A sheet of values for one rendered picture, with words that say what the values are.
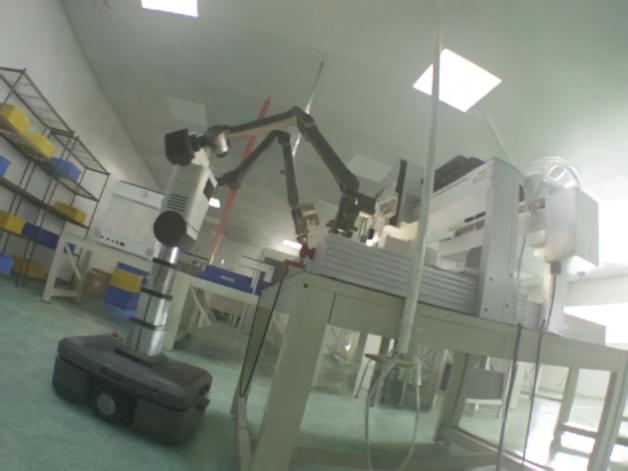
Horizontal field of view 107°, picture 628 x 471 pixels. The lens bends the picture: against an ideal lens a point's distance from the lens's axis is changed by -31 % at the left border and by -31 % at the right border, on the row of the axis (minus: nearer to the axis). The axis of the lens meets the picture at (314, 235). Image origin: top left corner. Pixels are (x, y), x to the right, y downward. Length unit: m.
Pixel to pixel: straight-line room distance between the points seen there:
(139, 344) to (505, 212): 1.48
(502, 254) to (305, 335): 0.58
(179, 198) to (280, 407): 1.09
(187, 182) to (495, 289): 1.28
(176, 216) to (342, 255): 0.94
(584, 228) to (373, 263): 0.73
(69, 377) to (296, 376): 1.10
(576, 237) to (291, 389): 0.91
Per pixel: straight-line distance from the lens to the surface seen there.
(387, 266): 0.79
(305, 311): 0.68
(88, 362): 1.49
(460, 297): 0.90
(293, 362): 0.69
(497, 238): 0.96
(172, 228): 1.51
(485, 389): 3.80
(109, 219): 3.58
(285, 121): 1.47
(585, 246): 1.17
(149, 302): 1.56
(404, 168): 1.48
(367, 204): 1.17
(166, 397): 1.35
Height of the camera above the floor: 0.66
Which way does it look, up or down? 14 degrees up
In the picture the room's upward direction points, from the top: 15 degrees clockwise
